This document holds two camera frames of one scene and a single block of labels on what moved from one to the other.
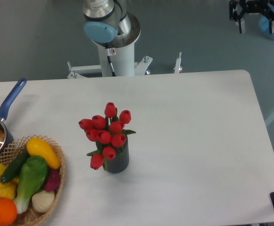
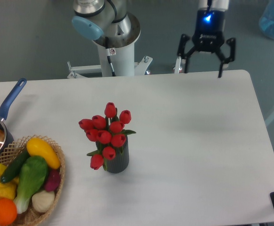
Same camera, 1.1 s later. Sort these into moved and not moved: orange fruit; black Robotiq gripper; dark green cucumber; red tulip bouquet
Moved: black Robotiq gripper
Not moved: dark green cucumber; orange fruit; red tulip bouquet
